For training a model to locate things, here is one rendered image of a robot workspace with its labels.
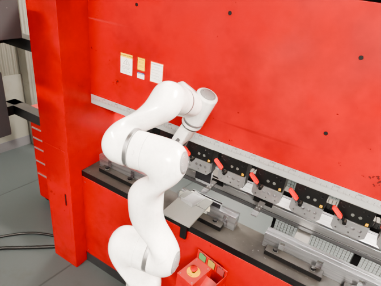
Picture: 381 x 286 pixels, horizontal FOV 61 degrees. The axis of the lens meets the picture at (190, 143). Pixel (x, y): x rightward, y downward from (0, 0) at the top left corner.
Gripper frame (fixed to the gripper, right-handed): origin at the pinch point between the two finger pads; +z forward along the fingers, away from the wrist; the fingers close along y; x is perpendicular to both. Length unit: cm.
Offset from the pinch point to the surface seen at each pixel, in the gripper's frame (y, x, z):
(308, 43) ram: -41, 14, -52
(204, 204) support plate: -26, 24, 47
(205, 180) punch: -33, 15, 40
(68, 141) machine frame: -8, -66, 69
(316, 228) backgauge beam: -55, 81, 33
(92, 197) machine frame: -12, -38, 107
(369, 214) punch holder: -34, 81, -12
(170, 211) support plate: -8, 13, 50
